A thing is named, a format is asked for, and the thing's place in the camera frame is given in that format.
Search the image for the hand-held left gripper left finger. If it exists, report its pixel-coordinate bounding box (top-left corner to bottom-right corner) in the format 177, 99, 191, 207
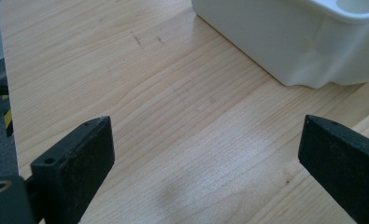
30, 115, 116, 224

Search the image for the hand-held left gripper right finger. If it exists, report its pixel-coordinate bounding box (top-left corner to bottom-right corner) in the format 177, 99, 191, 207
297, 114, 369, 224

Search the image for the white plastic bin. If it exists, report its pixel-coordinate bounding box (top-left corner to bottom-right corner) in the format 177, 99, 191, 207
191, 0, 369, 90

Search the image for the yellow black tape strip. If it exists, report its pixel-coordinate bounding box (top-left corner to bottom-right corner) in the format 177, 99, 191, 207
3, 107, 14, 138

